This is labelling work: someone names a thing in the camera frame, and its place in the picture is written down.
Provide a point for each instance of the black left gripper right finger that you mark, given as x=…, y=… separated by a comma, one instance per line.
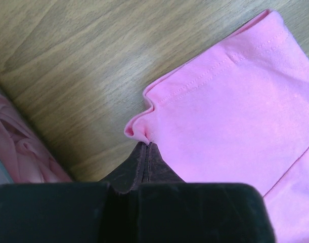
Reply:
x=170, y=210

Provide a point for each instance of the light pink t shirt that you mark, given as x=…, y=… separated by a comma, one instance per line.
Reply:
x=23, y=155

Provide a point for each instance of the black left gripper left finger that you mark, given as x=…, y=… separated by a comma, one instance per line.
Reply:
x=75, y=211

